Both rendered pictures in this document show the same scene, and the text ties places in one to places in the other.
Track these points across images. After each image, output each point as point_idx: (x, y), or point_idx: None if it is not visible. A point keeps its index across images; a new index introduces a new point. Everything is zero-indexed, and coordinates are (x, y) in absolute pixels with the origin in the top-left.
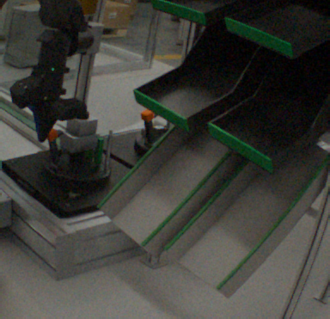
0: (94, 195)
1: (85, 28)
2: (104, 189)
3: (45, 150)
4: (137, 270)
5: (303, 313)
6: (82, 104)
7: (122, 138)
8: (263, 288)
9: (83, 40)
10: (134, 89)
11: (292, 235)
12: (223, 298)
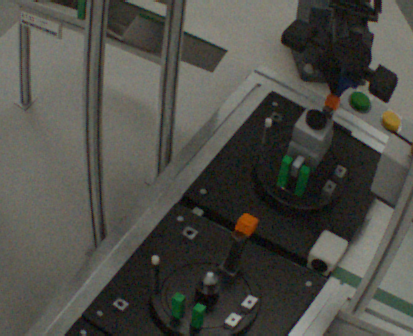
0: (257, 135)
1: (328, 2)
2: (251, 154)
3: (362, 215)
4: None
5: (0, 129)
6: (286, 29)
7: (284, 315)
8: (35, 163)
9: (333, 26)
10: None
11: (1, 283)
12: (75, 136)
